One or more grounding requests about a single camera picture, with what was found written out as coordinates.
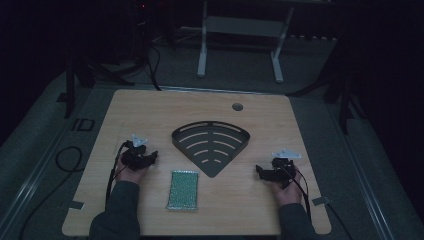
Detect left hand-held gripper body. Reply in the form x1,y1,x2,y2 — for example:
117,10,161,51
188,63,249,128
120,133,152,172

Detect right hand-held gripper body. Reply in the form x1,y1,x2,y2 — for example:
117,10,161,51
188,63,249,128
268,148,303,190

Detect person's left hand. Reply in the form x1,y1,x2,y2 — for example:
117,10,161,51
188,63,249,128
115,159,150,185

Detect person's right hand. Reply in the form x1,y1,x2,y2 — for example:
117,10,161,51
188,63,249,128
270,173,305,208

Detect black slotted corner rack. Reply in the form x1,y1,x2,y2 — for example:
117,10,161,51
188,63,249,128
171,120,251,179

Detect green glittery sponge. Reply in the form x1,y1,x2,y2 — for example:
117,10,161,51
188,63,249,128
165,169,200,212

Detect black tripod stand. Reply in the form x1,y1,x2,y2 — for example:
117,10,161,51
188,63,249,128
55,43,136,120
287,43,368,136

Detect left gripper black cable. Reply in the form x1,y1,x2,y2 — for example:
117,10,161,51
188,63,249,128
105,140,132,211

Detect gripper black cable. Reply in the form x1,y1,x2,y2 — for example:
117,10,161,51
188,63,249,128
281,162,313,222
105,140,132,211

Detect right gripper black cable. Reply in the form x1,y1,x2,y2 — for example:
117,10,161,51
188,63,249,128
281,162,313,222

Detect looped black floor cable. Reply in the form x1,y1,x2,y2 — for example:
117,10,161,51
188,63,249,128
18,145,85,240

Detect black hanging cable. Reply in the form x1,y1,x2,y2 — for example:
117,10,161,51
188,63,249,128
145,19,163,92

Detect metal floor rail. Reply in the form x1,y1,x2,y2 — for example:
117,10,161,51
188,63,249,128
336,109,401,240
0,109,84,234

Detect white metal desk frame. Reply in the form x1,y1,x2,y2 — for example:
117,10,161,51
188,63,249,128
196,0,296,85

